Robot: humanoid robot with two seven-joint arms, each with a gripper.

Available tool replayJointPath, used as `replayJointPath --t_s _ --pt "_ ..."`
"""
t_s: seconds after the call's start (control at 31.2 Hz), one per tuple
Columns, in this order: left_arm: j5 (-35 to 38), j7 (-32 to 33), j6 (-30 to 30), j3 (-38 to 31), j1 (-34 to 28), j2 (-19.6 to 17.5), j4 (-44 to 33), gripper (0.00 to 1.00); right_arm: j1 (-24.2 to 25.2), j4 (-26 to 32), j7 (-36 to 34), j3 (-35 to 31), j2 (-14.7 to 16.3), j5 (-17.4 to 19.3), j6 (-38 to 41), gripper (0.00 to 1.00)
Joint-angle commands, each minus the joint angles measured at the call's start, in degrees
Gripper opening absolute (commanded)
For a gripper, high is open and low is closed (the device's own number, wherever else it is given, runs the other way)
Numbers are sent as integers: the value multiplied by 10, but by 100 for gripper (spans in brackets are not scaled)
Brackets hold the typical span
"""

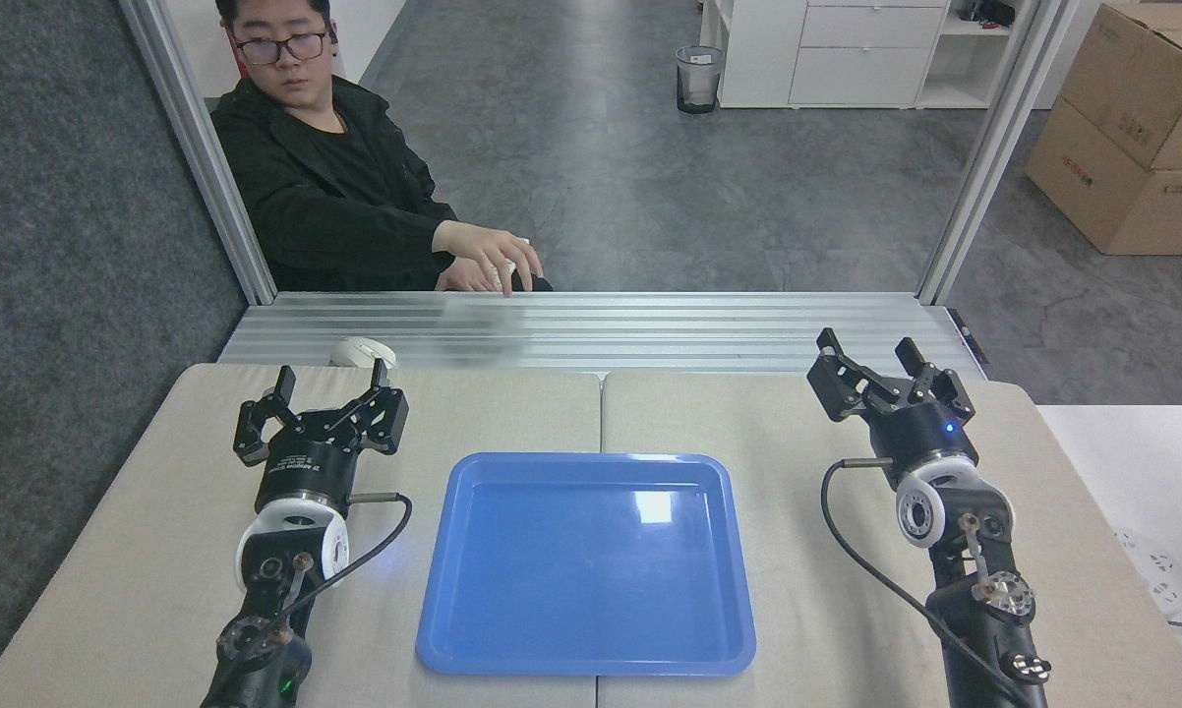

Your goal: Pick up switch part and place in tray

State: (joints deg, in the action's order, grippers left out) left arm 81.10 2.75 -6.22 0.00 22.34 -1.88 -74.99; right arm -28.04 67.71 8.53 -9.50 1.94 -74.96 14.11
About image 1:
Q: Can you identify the blue plastic tray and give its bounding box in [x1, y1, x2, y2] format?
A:
[415, 451, 757, 678]

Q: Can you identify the white power strip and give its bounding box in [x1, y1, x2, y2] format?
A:
[1112, 529, 1182, 618]

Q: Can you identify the white open shelf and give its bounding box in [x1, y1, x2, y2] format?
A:
[919, 0, 1020, 111]

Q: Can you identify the large cardboard box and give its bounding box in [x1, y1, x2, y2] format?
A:
[1024, 96, 1182, 258]

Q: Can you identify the white drawer cabinet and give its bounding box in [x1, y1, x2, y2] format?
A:
[717, 0, 952, 110]

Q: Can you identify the small cardboard box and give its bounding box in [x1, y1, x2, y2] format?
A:
[1059, 2, 1182, 172]

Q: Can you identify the black rail end cap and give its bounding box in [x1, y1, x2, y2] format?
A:
[947, 308, 989, 367]

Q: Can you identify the grey mesh waste bin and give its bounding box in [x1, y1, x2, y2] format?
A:
[676, 45, 727, 116]

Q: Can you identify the white keyboard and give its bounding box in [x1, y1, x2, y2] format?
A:
[493, 238, 532, 294]

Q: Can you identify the person's right hand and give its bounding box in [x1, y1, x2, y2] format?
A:
[435, 259, 502, 294]

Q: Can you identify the person's left hand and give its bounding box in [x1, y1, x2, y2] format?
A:
[432, 220, 546, 299]

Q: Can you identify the silver aluminium rail platform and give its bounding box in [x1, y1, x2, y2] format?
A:
[216, 291, 991, 381]

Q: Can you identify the person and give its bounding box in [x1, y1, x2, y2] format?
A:
[209, 0, 555, 294]

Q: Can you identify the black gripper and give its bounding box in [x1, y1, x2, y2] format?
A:
[806, 327, 977, 484]
[233, 359, 411, 513]

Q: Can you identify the white computer mouse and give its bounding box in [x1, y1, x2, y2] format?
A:
[330, 337, 398, 371]

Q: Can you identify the white side table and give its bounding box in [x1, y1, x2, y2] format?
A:
[1035, 404, 1182, 694]

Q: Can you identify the silver aluminium post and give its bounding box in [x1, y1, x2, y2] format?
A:
[916, 0, 1085, 307]
[119, 0, 278, 307]

